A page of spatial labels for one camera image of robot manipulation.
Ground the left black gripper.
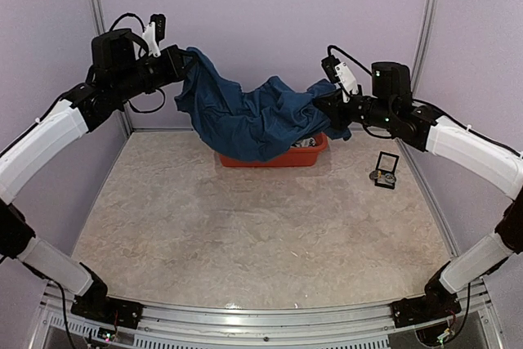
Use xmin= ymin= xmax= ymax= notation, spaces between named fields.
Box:
xmin=114 ymin=43 xmax=197 ymax=101

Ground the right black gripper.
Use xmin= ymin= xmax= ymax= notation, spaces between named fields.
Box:
xmin=312 ymin=87 xmax=396 ymax=131

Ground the dark blue t-shirt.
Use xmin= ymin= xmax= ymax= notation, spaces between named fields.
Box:
xmin=174 ymin=47 xmax=351 ymax=162

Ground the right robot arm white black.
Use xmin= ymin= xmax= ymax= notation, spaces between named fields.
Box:
xmin=314 ymin=55 xmax=522 ymax=320

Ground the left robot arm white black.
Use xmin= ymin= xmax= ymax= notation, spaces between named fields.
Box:
xmin=1 ymin=25 xmax=196 ymax=320

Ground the black and white garment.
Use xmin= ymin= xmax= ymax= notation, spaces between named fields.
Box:
xmin=292 ymin=137 xmax=318 ymax=149

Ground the orange plastic tub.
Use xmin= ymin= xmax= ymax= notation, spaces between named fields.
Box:
xmin=218 ymin=133 xmax=329 ymax=168

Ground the black square display box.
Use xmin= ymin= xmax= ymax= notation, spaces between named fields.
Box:
xmin=369 ymin=151 xmax=400 ymax=190

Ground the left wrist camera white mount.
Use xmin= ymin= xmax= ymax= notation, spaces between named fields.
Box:
xmin=142 ymin=14 xmax=166 ymax=58

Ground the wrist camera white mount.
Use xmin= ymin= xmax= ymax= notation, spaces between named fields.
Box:
xmin=321 ymin=55 xmax=360 ymax=103
xmin=142 ymin=14 xmax=166 ymax=58

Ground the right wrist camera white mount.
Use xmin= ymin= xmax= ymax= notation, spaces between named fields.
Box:
xmin=321 ymin=55 xmax=360 ymax=103

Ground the right aluminium corner post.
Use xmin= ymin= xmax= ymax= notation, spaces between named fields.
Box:
xmin=411 ymin=0 xmax=438 ymax=97

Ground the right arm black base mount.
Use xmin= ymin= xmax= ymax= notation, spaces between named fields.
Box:
xmin=390 ymin=296 xmax=462 ymax=329

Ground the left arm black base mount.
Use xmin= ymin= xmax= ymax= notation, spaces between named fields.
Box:
xmin=71 ymin=298 xmax=144 ymax=329

